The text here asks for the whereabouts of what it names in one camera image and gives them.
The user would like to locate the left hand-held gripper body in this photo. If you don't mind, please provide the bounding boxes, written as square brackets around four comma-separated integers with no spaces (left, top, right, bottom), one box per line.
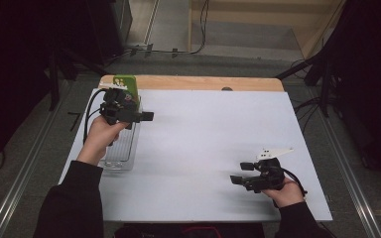
[98,80,137,126]

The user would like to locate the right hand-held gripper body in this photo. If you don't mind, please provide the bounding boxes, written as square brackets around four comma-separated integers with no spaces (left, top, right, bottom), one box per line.
[244,147,295,194]

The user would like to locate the green printed phone case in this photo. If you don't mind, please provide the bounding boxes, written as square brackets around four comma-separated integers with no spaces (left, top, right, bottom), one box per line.
[112,74,140,103]

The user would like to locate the clear plastic bin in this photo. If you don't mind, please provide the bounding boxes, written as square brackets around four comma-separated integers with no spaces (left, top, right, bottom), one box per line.
[97,94,143,172]

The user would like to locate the person's right hand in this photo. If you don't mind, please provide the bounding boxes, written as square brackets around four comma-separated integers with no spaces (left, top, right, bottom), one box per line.
[261,177,306,208]

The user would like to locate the person's left hand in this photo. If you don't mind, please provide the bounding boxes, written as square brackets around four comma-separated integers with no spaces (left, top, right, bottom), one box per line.
[76,115,130,167]

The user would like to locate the white table mat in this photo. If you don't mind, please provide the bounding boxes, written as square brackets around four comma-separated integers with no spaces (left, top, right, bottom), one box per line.
[45,87,333,222]

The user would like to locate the black stand legs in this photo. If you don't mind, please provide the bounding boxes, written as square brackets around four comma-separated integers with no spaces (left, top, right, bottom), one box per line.
[48,46,108,112]
[276,49,333,118]

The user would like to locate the black curtain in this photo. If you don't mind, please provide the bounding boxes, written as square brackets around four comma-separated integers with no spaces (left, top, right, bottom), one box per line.
[0,0,133,168]
[306,0,381,179]

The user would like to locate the left hand-held gripper black cable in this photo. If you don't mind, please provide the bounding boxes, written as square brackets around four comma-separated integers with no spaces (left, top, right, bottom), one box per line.
[82,88,108,145]

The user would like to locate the hand-held gripper black cable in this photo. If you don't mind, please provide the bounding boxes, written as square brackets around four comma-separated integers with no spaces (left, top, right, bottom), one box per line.
[82,88,108,145]
[281,168,309,199]

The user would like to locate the right hand-held gripper black cable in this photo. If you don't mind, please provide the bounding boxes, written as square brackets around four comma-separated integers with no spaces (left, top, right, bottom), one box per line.
[281,168,309,199]

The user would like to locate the bundle of black floor cables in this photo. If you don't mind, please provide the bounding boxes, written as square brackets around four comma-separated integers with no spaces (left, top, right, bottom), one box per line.
[292,58,325,135]

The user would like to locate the metal floor rail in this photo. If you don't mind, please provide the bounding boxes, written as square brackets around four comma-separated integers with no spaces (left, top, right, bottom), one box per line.
[306,87,381,238]
[0,80,75,238]

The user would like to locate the long black floor cable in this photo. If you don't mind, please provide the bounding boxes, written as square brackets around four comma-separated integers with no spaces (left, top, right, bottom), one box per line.
[107,0,211,65]

